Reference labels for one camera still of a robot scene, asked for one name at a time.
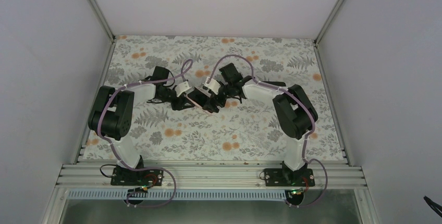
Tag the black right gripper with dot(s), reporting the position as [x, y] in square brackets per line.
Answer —
[213, 106]

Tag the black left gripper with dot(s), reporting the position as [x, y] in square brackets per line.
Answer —
[179, 104]

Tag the pink phone case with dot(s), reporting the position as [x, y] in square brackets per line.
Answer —
[197, 105]

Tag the black smartphone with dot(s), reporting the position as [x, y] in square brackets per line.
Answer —
[198, 96]

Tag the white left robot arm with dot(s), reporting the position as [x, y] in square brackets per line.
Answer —
[111, 114]

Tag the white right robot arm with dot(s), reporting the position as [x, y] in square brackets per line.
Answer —
[294, 111]

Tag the floral patterned table mat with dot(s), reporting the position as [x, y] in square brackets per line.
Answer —
[240, 131]

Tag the black object at corner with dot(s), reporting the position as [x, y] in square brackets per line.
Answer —
[433, 205]

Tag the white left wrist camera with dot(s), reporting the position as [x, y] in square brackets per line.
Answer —
[183, 88]

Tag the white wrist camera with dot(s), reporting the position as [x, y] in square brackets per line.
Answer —
[183, 88]
[212, 85]

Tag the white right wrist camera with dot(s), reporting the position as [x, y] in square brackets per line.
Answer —
[212, 85]

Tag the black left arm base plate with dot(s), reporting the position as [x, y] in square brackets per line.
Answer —
[125, 177]

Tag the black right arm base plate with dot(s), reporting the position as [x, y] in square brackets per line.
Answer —
[274, 177]

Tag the slotted grey cable duct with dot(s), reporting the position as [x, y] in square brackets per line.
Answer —
[180, 194]

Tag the aluminium rail base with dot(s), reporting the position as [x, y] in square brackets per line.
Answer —
[216, 175]

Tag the left aluminium frame post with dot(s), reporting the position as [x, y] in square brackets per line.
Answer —
[98, 12]

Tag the aluminium corner frame post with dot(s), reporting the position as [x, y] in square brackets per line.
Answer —
[330, 18]

